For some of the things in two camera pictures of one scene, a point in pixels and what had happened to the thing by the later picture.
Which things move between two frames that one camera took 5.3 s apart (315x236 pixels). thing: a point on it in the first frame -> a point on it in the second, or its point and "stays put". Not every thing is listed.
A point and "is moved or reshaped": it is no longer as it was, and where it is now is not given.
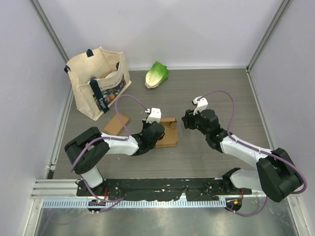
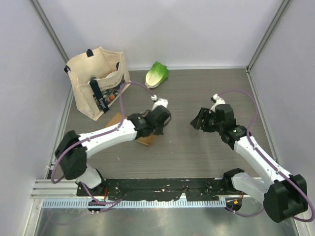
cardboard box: x=171 y=136 is moved or reshaped
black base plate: x=164 y=189 stays put
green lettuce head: x=157 y=73 stays put
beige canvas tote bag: x=98 y=77 stays put
